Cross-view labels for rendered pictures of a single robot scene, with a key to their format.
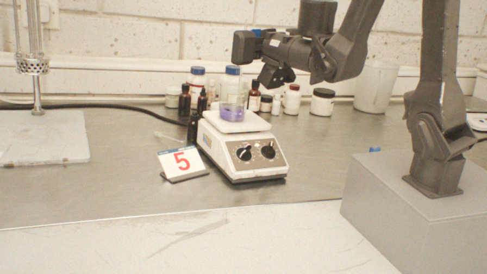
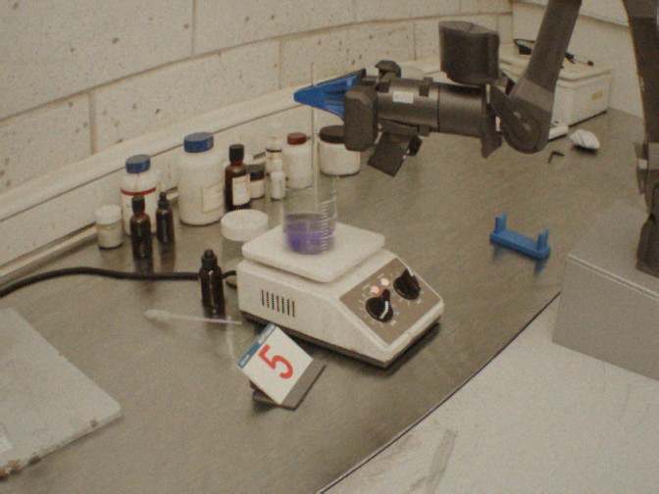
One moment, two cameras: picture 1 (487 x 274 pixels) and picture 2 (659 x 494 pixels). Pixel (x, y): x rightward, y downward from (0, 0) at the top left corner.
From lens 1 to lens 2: 0.44 m
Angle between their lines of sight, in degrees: 25
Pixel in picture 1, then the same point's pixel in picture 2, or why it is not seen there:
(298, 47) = (455, 101)
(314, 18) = (479, 58)
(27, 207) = not seen: outside the picture
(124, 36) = (16, 150)
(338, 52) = (538, 108)
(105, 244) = not seen: outside the picture
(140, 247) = not seen: outside the picture
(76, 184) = (160, 466)
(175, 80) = (98, 193)
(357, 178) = (583, 286)
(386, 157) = (597, 242)
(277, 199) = (471, 364)
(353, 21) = (548, 64)
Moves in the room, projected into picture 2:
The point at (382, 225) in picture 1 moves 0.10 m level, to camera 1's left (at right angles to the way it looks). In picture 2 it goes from (631, 336) to (579, 365)
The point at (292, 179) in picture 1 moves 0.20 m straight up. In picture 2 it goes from (449, 318) to (459, 155)
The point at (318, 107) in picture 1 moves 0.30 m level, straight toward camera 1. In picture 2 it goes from (340, 161) to (414, 233)
